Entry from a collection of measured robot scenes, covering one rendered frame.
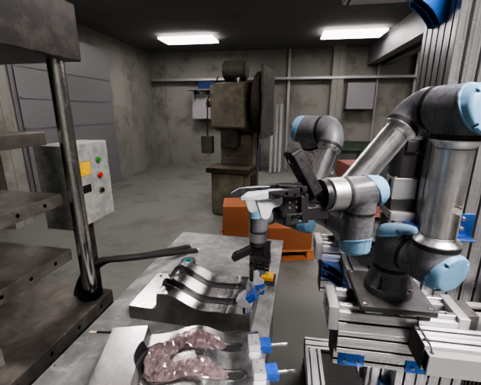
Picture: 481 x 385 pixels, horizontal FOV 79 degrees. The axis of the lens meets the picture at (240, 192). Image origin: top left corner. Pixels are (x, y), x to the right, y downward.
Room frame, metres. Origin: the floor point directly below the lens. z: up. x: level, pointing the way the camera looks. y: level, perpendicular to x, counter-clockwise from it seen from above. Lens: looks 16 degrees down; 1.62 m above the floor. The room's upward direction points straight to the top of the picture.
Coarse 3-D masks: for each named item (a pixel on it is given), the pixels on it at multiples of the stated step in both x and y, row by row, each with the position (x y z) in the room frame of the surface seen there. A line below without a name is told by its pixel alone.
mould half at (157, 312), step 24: (192, 264) 1.23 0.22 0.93; (144, 288) 1.15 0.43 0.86; (168, 288) 1.03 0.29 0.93; (192, 288) 1.07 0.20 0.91; (216, 288) 1.11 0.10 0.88; (144, 312) 1.01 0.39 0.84; (168, 312) 0.99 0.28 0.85; (192, 312) 0.97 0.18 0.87; (216, 312) 0.95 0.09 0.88; (240, 312) 0.94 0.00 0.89
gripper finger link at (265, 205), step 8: (248, 192) 0.56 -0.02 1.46; (256, 192) 0.56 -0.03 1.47; (264, 192) 0.55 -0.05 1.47; (240, 200) 0.55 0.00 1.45; (256, 200) 0.55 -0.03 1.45; (264, 200) 0.56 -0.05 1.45; (272, 200) 0.57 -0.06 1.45; (280, 200) 0.58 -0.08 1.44; (264, 208) 0.56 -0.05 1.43; (272, 208) 0.57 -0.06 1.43; (264, 216) 0.56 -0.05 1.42
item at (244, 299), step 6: (264, 288) 0.98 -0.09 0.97; (240, 294) 1.01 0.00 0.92; (246, 294) 1.01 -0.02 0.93; (252, 294) 0.97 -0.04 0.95; (258, 294) 1.00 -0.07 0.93; (240, 300) 0.98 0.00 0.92; (246, 300) 0.98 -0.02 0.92; (252, 300) 0.97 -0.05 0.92; (240, 306) 0.98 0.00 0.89; (246, 306) 0.97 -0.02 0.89
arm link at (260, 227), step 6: (252, 216) 1.07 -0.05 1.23; (258, 216) 1.06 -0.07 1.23; (270, 216) 1.09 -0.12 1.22; (252, 222) 1.07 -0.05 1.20; (258, 222) 1.06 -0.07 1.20; (264, 222) 1.07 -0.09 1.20; (270, 222) 1.10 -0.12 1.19; (252, 228) 1.07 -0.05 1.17; (258, 228) 1.06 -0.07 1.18; (264, 228) 1.07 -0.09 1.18; (258, 234) 1.06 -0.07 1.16
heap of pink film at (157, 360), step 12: (180, 336) 0.80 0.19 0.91; (192, 336) 0.79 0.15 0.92; (204, 336) 0.80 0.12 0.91; (156, 348) 0.76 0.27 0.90; (168, 348) 0.77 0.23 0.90; (180, 348) 0.77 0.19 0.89; (216, 348) 0.78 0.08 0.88; (144, 360) 0.73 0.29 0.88; (156, 360) 0.72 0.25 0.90; (168, 360) 0.72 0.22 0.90; (180, 360) 0.70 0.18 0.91; (192, 360) 0.70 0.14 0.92; (204, 360) 0.71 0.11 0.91; (144, 372) 0.69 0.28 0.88; (156, 372) 0.68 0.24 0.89; (168, 372) 0.68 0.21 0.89; (180, 372) 0.67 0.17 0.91; (192, 372) 0.66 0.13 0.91; (204, 372) 0.67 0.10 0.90; (216, 372) 0.69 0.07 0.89; (228, 372) 0.70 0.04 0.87
